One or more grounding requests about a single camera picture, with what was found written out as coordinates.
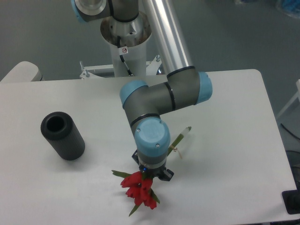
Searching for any white rounded chair back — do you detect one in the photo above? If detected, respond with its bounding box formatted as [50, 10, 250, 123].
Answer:
[0, 61, 45, 83]

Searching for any black cable on floor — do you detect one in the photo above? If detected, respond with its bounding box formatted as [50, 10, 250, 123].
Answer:
[280, 123, 300, 139]

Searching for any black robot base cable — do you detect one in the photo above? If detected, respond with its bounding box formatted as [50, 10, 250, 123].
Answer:
[116, 35, 135, 77]

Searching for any white pedestal base frame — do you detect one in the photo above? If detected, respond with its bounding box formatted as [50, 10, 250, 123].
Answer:
[79, 54, 165, 79]

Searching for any red tulip bouquet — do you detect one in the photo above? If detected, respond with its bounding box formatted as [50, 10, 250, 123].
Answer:
[111, 126, 193, 217]

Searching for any black device at table edge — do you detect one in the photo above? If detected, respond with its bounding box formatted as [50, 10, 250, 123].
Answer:
[282, 190, 300, 215]

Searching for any black ribbed cylindrical vase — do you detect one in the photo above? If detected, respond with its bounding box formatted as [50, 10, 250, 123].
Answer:
[40, 112, 85, 161]

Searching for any white frame at right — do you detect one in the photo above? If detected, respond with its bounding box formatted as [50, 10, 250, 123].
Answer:
[276, 80, 300, 123]

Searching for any blue patterned object top right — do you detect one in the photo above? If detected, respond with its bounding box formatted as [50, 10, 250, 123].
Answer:
[276, 0, 300, 19]

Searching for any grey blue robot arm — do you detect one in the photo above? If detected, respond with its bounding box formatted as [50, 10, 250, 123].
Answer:
[71, 0, 212, 181]

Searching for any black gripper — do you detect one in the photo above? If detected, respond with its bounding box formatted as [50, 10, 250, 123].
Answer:
[132, 150, 174, 181]

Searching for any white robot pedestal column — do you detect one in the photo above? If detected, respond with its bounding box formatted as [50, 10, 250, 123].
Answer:
[100, 11, 151, 77]

